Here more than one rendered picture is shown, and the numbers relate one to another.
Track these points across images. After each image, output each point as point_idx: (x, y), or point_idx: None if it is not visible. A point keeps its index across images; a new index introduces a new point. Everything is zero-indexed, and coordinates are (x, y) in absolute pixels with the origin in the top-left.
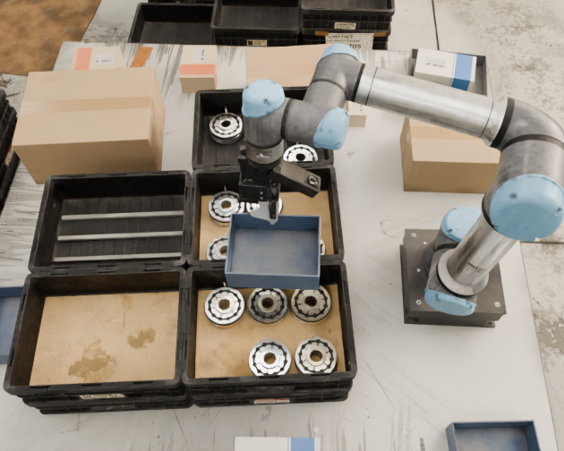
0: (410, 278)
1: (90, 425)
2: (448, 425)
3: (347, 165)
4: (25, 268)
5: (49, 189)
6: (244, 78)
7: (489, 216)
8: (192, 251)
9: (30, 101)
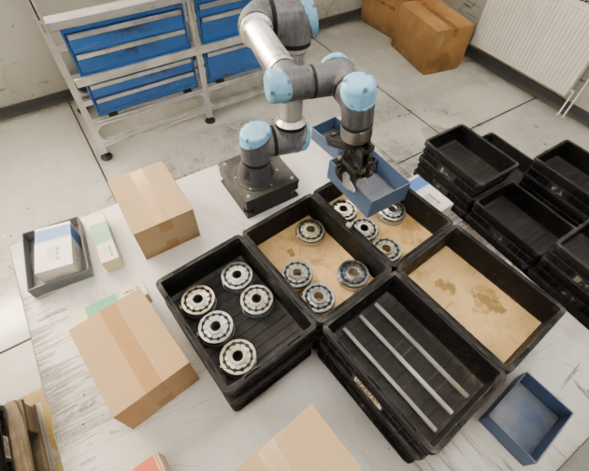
0: (280, 187)
1: None
2: (338, 154)
3: None
4: (479, 463)
5: (441, 438)
6: (126, 438)
7: (308, 42)
8: (381, 273)
9: None
